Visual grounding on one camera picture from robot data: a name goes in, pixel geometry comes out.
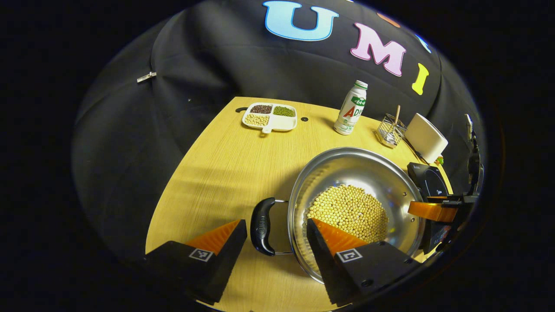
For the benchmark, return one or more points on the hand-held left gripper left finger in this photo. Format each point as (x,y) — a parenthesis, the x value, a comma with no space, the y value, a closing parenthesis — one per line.
(227,260)

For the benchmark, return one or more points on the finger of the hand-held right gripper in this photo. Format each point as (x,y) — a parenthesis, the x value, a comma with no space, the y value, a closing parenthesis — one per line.
(429,211)

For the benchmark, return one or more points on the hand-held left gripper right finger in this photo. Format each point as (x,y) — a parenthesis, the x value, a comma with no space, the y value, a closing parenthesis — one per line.
(323,260)

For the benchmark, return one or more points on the black induction cooktop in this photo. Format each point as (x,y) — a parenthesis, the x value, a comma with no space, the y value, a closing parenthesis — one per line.
(429,182)

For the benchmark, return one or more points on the stainless steel pot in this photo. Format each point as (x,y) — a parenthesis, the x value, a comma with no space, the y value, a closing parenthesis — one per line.
(347,167)

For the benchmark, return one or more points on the sandwich with lettuce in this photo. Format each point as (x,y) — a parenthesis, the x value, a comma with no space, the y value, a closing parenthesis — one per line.
(440,160)

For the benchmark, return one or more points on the pile of yellow soybeans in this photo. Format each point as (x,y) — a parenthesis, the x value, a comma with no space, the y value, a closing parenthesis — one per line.
(351,208)

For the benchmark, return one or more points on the white toaster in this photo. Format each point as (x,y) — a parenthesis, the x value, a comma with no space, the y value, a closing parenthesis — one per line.
(427,136)

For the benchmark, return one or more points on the white drink bottle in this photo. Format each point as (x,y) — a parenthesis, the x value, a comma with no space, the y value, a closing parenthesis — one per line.
(349,112)

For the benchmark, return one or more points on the white divided bean dish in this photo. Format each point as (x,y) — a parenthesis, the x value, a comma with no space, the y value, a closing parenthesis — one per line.
(271,121)

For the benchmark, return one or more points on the black backdrop cloth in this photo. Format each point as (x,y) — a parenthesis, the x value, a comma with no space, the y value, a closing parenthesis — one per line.
(217,65)

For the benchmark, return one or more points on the silver metal clip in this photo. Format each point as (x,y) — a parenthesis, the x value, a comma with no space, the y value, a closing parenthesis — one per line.
(146,77)

